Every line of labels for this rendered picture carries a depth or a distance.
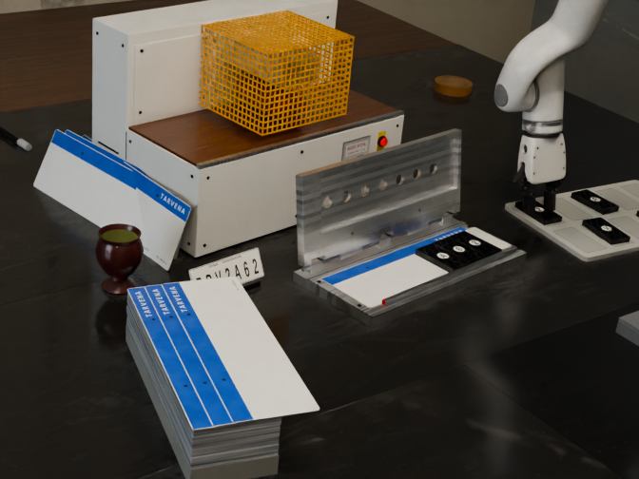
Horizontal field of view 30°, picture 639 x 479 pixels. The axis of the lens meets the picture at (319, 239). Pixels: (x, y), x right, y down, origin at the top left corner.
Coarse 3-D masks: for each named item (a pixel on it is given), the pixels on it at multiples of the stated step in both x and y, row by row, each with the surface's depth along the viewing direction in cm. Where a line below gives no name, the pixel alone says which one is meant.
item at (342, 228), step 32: (352, 160) 222; (384, 160) 229; (416, 160) 236; (448, 160) 243; (320, 192) 219; (352, 192) 225; (384, 192) 231; (416, 192) 238; (448, 192) 243; (320, 224) 220; (352, 224) 225; (384, 224) 232; (416, 224) 239; (320, 256) 222
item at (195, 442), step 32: (128, 288) 195; (128, 320) 196; (160, 320) 186; (160, 352) 178; (160, 384) 178; (160, 416) 180; (192, 416) 164; (192, 448) 163; (224, 448) 166; (256, 448) 167
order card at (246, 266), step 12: (252, 252) 219; (216, 264) 214; (228, 264) 215; (240, 264) 217; (252, 264) 219; (192, 276) 210; (204, 276) 212; (216, 276) 214; (228, 276) 215; (240, 276) 217; (252, 276) 219
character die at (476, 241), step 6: (456, 234) 240; (462, 234) 240; (468, 234) 240; (462, 240) 237; (468, 240) 237; (474, 240) 237; (480, 240) 238; (474, 246) 235; (480, 246) 236; (486, 246) 236; (492, 246) 236; (480, 252) 233; (486, 252) 234; (492, 252) 233
